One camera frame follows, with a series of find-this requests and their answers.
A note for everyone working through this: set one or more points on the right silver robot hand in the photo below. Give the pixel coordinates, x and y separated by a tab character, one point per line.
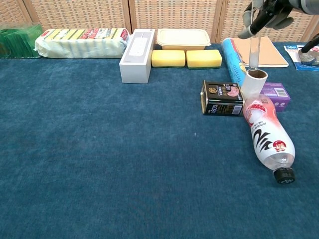
271	12

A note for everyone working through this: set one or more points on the yellow sponge green base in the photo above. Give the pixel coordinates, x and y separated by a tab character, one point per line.
168	58
204	58

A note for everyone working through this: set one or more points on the black luncheon meat tin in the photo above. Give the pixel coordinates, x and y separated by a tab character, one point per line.
221	99

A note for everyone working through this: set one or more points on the blue cling film roll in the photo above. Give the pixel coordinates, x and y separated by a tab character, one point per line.
231	59

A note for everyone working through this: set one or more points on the tan spiral notebook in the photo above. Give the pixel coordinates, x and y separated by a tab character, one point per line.
274	54

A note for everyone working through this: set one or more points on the blue correction tape blister pack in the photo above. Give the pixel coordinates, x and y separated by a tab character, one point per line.
291	53

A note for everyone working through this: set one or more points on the purple cardboard box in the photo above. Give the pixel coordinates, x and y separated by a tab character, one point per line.
279	95

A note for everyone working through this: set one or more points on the wrapped yellow sponge multipack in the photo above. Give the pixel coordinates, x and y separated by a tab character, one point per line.
79	44

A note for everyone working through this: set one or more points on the green scouring pad pack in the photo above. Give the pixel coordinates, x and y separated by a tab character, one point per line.
17	42

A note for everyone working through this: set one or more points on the beige lidded food container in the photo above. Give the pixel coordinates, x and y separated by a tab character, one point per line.
183	38

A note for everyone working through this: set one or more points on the clear glass tube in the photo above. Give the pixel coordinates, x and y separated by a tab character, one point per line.
254	54

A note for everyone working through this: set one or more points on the pink white plastic drink bottle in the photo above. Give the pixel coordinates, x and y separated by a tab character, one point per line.
269	139

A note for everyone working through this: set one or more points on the white power strip box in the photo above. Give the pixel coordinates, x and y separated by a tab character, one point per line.
137	59

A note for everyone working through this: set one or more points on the woven bamboo folding screen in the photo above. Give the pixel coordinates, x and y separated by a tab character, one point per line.
174	15

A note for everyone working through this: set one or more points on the white cardboard tube roll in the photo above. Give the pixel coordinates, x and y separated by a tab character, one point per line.
251	85

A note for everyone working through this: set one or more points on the blue velvet tablecloth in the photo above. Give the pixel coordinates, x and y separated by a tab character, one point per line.
99	149

